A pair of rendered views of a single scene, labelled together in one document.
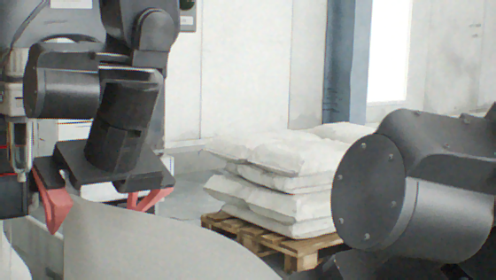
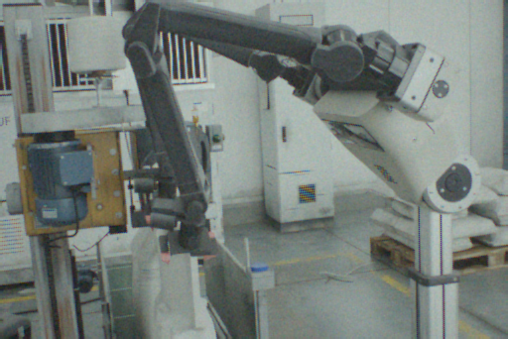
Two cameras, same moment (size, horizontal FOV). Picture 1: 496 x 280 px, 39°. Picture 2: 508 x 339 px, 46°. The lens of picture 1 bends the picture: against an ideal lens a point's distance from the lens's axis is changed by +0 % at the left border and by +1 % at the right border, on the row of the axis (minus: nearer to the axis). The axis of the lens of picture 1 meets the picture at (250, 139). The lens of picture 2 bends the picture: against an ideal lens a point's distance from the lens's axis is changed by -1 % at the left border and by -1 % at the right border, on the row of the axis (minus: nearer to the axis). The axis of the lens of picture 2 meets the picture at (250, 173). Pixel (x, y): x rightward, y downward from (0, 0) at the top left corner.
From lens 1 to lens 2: 1.21 m
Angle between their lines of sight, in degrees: 24
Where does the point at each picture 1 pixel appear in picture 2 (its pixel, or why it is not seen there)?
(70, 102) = (144, 188)
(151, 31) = (165, 166)
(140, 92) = (166, 183)
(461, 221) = (166, 221)
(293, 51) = (472, 108)
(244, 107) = not seen: hidden behind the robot
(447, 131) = (164, 202)
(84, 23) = not seen: hidden behind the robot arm
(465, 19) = not seen: outside the picture
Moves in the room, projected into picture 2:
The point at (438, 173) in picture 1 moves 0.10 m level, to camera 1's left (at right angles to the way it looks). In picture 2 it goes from (158, 211) to (121, 210)
